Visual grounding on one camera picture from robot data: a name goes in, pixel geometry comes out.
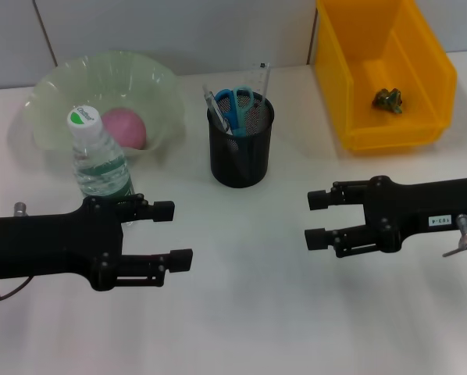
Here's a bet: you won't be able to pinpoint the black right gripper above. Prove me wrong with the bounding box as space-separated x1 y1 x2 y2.
304 176 467 259

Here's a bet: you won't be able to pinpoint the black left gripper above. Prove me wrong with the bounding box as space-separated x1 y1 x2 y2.
0 193 176 292

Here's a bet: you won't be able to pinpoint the clear green-label water bottle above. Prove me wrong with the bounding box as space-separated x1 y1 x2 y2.
66 105 137 228

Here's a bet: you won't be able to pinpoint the pink peach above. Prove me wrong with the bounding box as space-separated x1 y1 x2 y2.
102 108 148 150

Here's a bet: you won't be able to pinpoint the grey silver pen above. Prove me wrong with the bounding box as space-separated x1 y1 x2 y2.
202 85 235 137

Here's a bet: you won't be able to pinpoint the blue scissors with sheath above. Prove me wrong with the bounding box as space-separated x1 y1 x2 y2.
214 85 255 138

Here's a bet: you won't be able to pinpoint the transparent plastic ruler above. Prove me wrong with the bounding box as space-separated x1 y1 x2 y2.
248 61 272 110

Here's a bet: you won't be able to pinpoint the black mesh pen holder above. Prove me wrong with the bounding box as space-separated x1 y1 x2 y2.
207 92 276 190

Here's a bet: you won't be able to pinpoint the pale green glass fruit bowl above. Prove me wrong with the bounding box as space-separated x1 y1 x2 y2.
24 50 187 162

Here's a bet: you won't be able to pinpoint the yellow plastic bin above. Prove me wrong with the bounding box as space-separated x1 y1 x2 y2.
315 0 458 153

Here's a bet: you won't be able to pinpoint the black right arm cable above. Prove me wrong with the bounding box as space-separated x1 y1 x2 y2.
441 241 467 259

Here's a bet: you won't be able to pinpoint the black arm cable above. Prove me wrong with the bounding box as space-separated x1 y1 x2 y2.
0 276 34 305
441 241 467 259

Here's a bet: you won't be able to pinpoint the silver right gripper cable plug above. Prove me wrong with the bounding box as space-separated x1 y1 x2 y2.
456 213 467 248

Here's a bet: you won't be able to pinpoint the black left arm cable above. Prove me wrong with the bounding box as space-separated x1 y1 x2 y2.
0 276 34 305

